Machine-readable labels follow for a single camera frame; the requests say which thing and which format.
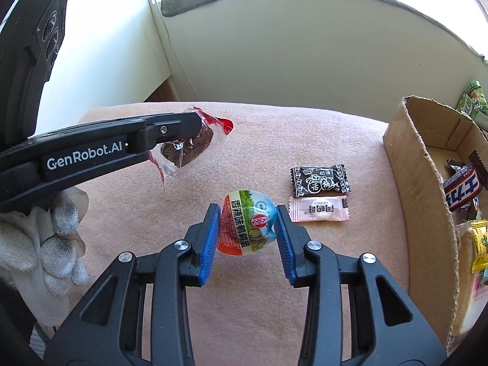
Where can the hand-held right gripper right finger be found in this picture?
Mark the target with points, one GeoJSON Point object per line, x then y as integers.
{"type": "Point", "coordinates": [284, 244]}

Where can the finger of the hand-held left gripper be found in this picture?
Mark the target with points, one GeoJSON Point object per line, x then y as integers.
{"type": "Point", "coordinates": [171, 127]}

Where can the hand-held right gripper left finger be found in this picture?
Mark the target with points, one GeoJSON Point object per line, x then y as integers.
{"type": "Point", "coordinates": [211, 244]}

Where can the small brown cake packet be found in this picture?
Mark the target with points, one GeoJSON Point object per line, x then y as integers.
{"type": "Point", "coordinates": [202, 143]}

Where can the orange and blue egg packet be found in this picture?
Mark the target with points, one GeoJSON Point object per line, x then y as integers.
{"type": "Point", "coordinates": [247, 221]}

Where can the cardboard box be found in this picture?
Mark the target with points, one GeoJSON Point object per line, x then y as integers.
{"type": "Point", "coordinates": [415, 167]}

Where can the chocolate bar with white print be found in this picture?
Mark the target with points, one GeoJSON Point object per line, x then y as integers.
{"type": "Point", "coordinates": [463, 190]}

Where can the brown chocolate bar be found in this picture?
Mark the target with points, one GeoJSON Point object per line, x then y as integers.
{"type": "Point", "coordinates": [459, 167]}

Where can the yellow snack packet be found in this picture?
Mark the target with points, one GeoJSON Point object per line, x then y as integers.
{"type": "Point", "coordinates": [481, 244]}

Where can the person's left hand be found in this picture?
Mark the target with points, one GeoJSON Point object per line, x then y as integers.
{"type": "Point", "coordinates": [34, 259]}

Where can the pale pink candy packet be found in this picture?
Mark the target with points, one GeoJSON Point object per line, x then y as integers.
{"type": "Point", "coordinates": [318, 209]}

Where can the black candy packet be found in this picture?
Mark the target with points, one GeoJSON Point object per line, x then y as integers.
{"type": "Point", "coordinates": [320, 179]}

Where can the pink blanket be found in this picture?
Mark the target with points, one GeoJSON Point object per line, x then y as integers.
{"type": "Point", "coordinates": [267, 141]}

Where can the sliced bread packet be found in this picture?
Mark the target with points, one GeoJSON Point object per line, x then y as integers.
{"type": "Point", "coordinates": [467, 305]}

